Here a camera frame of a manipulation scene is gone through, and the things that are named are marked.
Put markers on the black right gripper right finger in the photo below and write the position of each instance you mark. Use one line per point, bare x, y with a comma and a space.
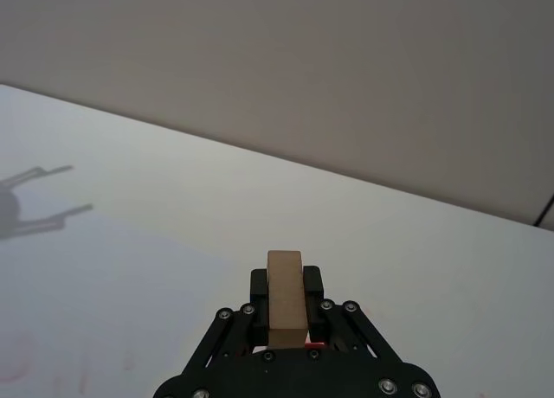
313, 281

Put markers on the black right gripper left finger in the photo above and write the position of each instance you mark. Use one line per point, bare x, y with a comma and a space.
259, 303

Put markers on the white table cloth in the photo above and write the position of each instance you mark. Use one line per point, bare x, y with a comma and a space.
182, 251

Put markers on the tan wooden block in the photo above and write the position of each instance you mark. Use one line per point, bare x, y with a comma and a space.
285, 298

